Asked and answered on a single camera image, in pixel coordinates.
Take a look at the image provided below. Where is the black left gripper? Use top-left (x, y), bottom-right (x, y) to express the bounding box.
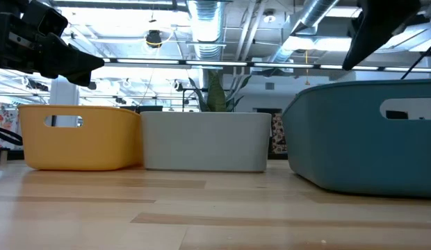
top-left (0, 0), bottom-right (106, 88)

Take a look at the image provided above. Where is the yellow plastic bin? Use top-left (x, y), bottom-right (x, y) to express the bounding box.
top-left (17, 104), bottom-right (144, 172)

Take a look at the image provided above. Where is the black ceiling dome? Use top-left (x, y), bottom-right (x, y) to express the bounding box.
top-left (145, 29), bottom-right (163, 49)

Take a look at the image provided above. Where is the floral patterned panel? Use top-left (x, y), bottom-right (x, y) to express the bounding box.
top-left (0, 107), bottom-right (21, 151)

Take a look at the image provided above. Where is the teal plastic bin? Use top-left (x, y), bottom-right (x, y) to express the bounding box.
top-left (281, 78), bottom-right (431, 199)

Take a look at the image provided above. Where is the black overhead light bar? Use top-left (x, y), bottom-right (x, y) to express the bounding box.
top-left (103, 57), bottom-right (431, 74)

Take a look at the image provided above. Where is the green snake plant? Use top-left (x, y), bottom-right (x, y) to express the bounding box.
top-left (188, 69), bottom-right (253, 113)

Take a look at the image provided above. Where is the white plastic bin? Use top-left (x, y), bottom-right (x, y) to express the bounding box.
top-left (140, 110), bottom-right (273, 174)

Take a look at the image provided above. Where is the dark patterned panel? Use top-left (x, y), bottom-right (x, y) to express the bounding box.
top-left (270, 112), bottom-right (288, 154)

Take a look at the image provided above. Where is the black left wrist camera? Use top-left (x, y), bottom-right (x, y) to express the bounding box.
top-left (26, 0), bottom-right (70, 38)

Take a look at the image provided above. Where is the silver ventilation duct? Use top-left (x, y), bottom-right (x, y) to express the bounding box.
top-left (269, 0), bottom-right (340, 65)
top-left (186, 0), bottom-right (226, 62)

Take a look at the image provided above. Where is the black cable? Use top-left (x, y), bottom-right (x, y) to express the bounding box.
top-left (0, 125), bottom-right (24, 147)

